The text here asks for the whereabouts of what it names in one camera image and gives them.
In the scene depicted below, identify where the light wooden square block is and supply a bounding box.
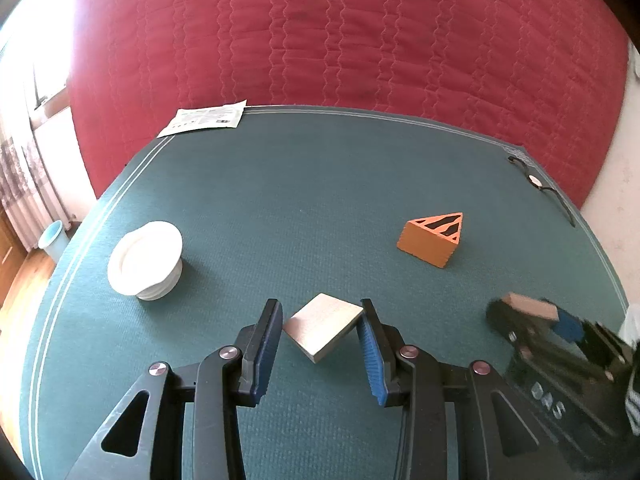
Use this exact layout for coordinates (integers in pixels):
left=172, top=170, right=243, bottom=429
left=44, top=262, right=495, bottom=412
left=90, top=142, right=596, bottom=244
left=282, top=293, right=365, bottom=364

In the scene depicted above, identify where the white paper leaflet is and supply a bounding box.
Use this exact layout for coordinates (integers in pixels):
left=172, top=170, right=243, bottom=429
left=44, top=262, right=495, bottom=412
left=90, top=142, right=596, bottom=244
left=156, top=100, right=248, bottom=138

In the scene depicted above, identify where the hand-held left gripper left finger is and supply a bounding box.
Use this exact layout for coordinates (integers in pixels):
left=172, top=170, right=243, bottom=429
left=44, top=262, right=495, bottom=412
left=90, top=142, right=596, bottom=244
left=65, top=299, right=284, bottom=480

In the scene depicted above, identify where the black cable with tag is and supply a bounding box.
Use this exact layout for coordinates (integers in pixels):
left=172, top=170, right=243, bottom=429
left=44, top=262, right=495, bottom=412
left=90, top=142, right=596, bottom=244
left=507, top=155, right=577, bottom=227

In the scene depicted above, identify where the brown rectangular wooden block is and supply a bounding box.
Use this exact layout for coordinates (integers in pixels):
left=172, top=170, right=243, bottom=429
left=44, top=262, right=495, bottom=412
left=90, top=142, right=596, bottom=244
left=501, top=292, right=560, bottom=323

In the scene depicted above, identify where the patterned curtain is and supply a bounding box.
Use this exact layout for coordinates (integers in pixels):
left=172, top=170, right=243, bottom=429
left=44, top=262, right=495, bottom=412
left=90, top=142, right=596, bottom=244
left=0, top=130, right=96, bottom=256

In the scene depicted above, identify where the orange slotted triangular block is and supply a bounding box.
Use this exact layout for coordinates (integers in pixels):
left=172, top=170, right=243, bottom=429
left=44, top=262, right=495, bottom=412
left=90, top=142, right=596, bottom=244
left=396, top=211, right=465, bottom=269

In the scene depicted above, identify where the white ribbed bowl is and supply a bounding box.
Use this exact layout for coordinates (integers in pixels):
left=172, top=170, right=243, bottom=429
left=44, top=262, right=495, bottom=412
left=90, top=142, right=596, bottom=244
left=107, top=220, right=184, bottom=302

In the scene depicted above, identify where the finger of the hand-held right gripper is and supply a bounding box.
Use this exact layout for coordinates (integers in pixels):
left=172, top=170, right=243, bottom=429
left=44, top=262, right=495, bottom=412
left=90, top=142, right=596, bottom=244
left=486, top=300, right=566, bottom=361
left=553, top=308, right=636, bottom=366

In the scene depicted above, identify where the light blue waste bin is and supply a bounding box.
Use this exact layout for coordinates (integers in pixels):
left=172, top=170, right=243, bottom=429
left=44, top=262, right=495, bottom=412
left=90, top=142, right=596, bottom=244
left=38, top=220, right=71, bottom=264

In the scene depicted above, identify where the bright window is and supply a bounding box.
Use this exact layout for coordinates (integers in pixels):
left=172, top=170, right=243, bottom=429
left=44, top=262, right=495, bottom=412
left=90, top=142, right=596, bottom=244
left=0, top=0, right=76, bottom=126

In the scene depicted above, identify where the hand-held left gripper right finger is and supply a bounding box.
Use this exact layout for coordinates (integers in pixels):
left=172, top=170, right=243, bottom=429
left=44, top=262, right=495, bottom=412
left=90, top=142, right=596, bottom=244
left=358, top=298, right=576, bottom=480

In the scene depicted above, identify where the red quilted blanket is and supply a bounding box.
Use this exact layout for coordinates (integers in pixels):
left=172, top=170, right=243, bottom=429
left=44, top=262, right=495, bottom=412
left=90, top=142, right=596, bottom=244
left=65, top=0, right=630, bottom=211

